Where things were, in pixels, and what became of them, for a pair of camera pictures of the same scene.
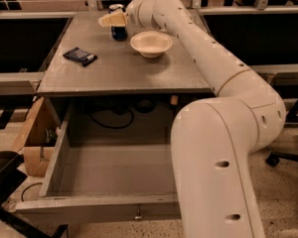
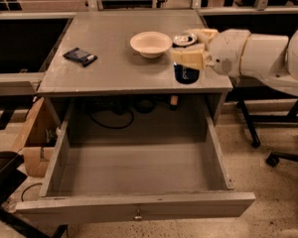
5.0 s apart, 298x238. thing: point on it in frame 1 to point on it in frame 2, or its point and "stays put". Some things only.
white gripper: x=131 y=14 to x=227 y=52
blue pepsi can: x=119 y=33 to x=186 y=74
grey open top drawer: x=104 y=181 stays put
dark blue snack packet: x=80 y=56 stays put
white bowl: x=151 y=44 stays put
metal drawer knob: x=138 y=214 stays put
